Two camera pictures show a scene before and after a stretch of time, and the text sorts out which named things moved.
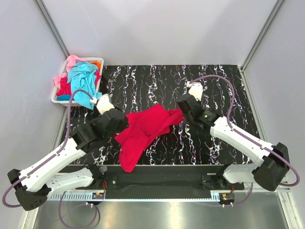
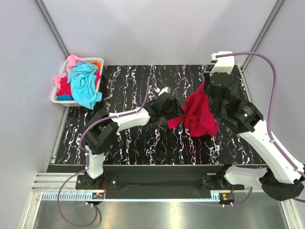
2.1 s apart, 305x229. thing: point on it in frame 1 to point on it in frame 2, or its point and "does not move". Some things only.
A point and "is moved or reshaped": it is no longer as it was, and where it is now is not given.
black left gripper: (125, 125) to (177, 111)
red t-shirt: (142, 127) is moved or reshaped
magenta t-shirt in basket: (65, 88) does not move
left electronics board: (97, 195) does not move
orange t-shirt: (98, 64) does not move
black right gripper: (198, 102) to (207, 75)
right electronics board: (226, 196) does not move
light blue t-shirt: (82, 76) does not move
